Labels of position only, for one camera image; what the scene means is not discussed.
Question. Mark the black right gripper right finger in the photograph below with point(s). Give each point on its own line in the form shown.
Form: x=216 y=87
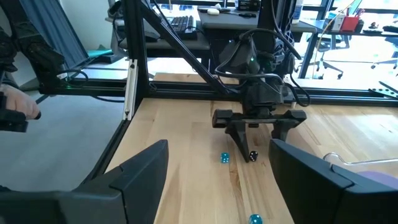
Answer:
x=326 y=202

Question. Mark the large purple foam die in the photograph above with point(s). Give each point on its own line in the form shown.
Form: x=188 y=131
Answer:
x=382 y=179

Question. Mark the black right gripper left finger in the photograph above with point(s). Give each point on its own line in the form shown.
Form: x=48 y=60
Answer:
x=93 y=205

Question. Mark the grey desk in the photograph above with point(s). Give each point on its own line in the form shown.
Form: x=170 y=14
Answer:
x=227 y=21

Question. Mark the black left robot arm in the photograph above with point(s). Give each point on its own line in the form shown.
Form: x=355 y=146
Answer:
x=276 y=53

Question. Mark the blue-grey panel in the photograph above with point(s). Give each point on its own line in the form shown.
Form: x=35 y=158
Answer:
x=53 y=28

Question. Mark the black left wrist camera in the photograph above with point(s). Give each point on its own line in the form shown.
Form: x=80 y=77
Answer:
x=239 y=57

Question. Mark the black office chair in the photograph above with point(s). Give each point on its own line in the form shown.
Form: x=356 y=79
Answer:
x=323 y=43

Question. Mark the silver frame bracket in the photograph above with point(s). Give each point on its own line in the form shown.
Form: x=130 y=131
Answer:
x=130 y=90

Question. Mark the white computer mouse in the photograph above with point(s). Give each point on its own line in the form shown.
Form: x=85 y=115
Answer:
x=213 y=12

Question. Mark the small teal translucent die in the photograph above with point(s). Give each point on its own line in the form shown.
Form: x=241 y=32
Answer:
x=225 y=157
x=255 y=219

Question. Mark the small black die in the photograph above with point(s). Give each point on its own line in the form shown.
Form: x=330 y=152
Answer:
x=253 y=156

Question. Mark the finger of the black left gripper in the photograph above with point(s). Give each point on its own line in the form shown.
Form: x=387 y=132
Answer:
x=241 y=137
x=281 y=130

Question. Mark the person's hand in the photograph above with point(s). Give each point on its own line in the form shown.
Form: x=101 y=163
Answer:
x=17 y=101

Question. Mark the black keyboard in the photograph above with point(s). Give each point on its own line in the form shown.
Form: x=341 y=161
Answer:
x=183 y=26

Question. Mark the black aluminium table frame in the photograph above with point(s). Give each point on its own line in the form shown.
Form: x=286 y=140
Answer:
x=133 y=37

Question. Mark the dark desk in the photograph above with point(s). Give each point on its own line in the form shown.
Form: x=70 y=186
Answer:
x=192 y=45

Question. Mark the red desk organiser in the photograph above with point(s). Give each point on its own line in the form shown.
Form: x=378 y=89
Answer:
x=349 y=24

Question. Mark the clear plastic bin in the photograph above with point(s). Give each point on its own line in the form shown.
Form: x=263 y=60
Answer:
x=367 y=166

